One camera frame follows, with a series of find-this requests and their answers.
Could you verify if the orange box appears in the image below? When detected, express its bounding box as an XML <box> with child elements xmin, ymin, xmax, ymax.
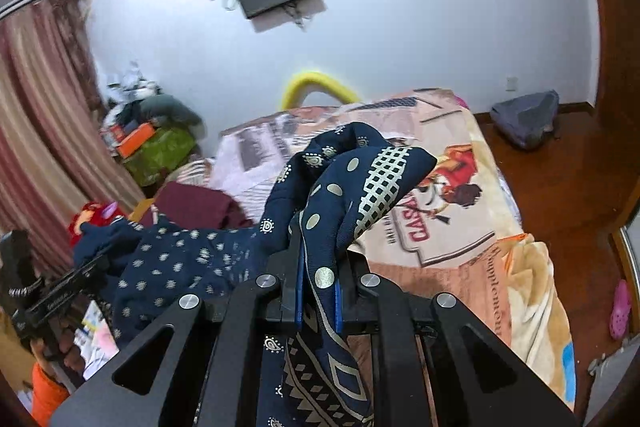
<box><xmin>117</xmin><ymin>123</ymin><xmax>155</xmax><ymax>158</ymax></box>

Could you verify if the person's left hand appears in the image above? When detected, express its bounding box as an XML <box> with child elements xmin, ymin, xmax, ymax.
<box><xmin>30</xmin><ymin>327</ymin><xmax>83</xmax><ymax>375</ymax></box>

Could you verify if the bed with printed blanket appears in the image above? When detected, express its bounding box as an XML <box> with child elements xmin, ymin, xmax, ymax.
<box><xmin>210</xmin><ymin>89</ymin><xmax>576</xmax><ymax>413</ymax></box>

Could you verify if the navy patterned zip hoodie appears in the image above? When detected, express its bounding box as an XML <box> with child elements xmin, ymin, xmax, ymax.
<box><xmin>72</xmin><ymin>122</ymin><xmax>438</xmax><ymax>427</ymax></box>

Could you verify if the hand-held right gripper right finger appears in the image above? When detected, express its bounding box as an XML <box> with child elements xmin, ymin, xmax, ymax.
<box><xmin>334</xmin><ymin>254</ymin><xmax>586</xmax><ymax>427</ymax></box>

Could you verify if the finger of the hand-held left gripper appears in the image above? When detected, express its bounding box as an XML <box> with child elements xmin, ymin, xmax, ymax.
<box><xmin>72</xmin><ymin>253</ymin><xmax>111</xmax><ymax>280</ymax></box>

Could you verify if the yellow foam ring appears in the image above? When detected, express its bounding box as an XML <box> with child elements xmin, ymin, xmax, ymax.
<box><xmin>281</xmin><ymin>69</ymin><xmax>361</xmax><ymax>112</ymax></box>

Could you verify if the wooden door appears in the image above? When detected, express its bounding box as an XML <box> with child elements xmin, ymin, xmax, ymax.
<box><xmin>572</xmin><ymin>0</ymin><xmax>640</xmax><ymax>228</ymax></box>

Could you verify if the maroon garment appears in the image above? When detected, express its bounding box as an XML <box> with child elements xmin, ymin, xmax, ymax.
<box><xmin>142</xmin><ymin>182</ymin><xmax>256</xmax><ymax>230</ymax></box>

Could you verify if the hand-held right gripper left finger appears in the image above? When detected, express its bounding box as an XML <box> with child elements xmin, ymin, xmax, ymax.
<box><xmin>50</xmin><ymin>227</ymin><xmax>306</xmax><ymax>427</ymax></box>

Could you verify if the grey backpack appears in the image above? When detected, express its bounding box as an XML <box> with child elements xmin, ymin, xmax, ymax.
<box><xmin>490</xmin><ymin>90</ymin><xmax>561</xmax><ymax>151</ymax></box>

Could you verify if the pile of colourful papers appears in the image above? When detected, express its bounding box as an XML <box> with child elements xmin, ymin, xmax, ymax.
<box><xmin>75</xmin><ymin>301</ymin><xmax>121</xmax><ymax>380</ymax></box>

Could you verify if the yellow patterned cushion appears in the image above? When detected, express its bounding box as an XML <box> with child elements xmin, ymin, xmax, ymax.
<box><xmin>129</xmin><ymin>199</ymin><xmax>157</xmax><ymax>226</ymax></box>

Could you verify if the pink slipper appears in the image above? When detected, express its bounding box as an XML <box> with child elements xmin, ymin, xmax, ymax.
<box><xmin>609</xmin><ymin>279</ymin><xmax>633</xmax><ymax>340</ymax></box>

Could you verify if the striped pink curtain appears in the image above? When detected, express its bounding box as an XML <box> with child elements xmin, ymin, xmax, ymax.
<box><xmin>0</xmin><ymin>0</ymin><xmax>146</xmax><ymax>278</ymax></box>

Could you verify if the white suitcase with stickers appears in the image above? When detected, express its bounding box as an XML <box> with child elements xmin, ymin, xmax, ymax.
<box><xmin>586</xmin><ymin>342</ymin><xmax>636</xmax><ymax>408</ymax></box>

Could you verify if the red plush toy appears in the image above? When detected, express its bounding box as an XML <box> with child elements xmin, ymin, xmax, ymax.
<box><xmin>67</xmin><ymin>202</ymin><xmax>132</xmax><ymax>249</ymax></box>

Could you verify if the grey-green plush pillow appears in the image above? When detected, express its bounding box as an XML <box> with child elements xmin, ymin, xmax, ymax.
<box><xmin>140</xmin><ymin>94</ymin><xmax>203</xmax><ymax>138</ymax></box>

